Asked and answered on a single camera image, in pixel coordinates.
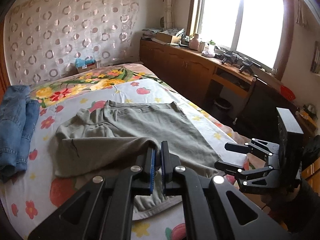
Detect grey-green pants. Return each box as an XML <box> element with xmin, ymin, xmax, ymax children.
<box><xmin>48</xmin><ymin>100</ymin><xmax>223</xmax><ymax>212</ymax></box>

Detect long wooden cabinet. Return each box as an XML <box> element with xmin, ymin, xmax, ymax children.
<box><xmin>139</xmin><ymin>40</ymin><xmax>319</xmax><ymax>141</ymax></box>

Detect floral strawberry bed sheet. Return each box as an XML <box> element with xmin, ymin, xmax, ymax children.
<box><xmin>1</xmin><ymin>64</ymin><xmax>248</xmax><ymax>239</ymax></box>

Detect pink jug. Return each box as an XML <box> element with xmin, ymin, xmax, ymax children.
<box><xmin>189</xmin><ymin>33</ymin><xmax>200</xmax><ymax>50</ymax></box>

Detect folded blue jeans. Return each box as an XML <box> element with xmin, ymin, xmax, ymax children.
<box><xmin>1</xmin><ymin>85</ymin><xmax>40</xmax><ymax>183</ymax></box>

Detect window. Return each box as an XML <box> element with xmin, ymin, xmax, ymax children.
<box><xmin>186</xmin><ymin>0</ymin><xmax>295</xmax><ymax>81</ymax></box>

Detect cardboard box with blue bag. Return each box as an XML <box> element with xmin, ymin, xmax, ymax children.
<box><xmin>75</xmin><ymin>58</ymin><xmax>97</xmax><ymax>73</ymax></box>

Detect cardboard box on cabinet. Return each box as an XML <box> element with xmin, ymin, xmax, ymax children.
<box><xmin>155</xmin><ymin>32</ymin><xmax>181</xmax><ymax>43</ymax></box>

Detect circle patterned wall curtain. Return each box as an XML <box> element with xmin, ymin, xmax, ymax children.
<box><xmin>4</xmin><ymin>0</ymin><xmax>139</xmax><ymax>85</ymax></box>

